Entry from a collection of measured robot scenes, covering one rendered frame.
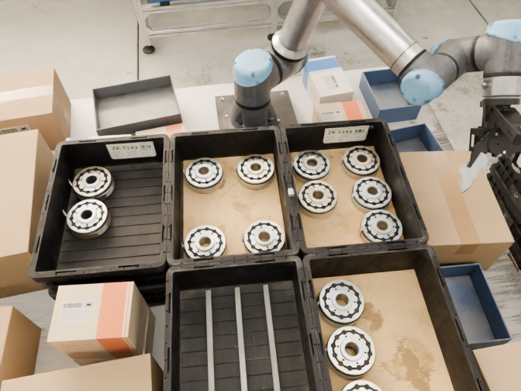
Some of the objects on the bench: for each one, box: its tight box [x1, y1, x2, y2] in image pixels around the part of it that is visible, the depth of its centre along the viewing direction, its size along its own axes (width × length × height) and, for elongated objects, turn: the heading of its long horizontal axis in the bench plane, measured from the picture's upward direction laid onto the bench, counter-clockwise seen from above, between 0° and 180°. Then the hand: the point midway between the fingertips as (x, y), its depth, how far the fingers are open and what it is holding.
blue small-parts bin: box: [440, 263, 512, 351], centre depth 111 cm, size 20×15×7 cm
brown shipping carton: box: [0, 67, 71, 151], centre depth 144 cm, size 30×22×16 cm
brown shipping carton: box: [399, 150, 515, 270], centre depth 122 cm, size 30×22×16 cm
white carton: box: [302, 55, 354, 106], centre depth 157 cm, size 20×12×9 cm, turn 14°
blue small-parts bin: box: [359, 68, 422, 123], centre depth 156 cm, size 20×15×7 cm
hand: (498, 194), depth 94 cm, fingers open, 14 cm apart
